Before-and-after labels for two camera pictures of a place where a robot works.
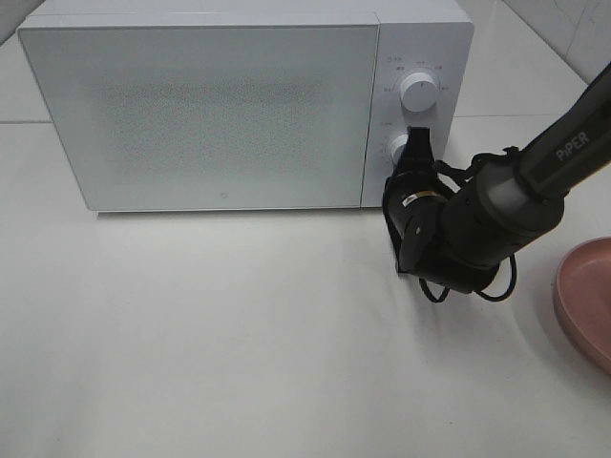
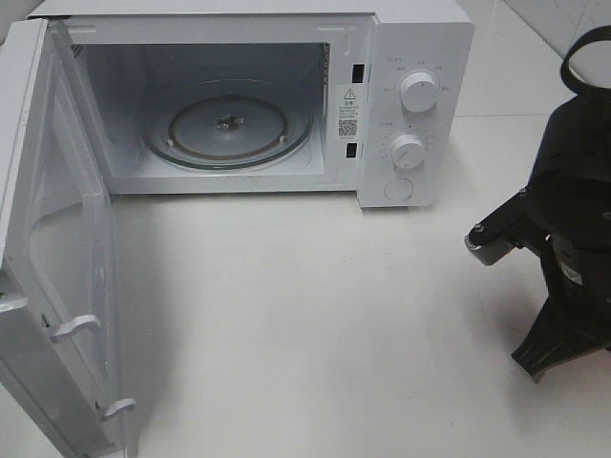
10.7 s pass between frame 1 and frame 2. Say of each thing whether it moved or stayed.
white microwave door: moved
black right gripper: moved
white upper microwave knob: stayed
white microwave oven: stayed
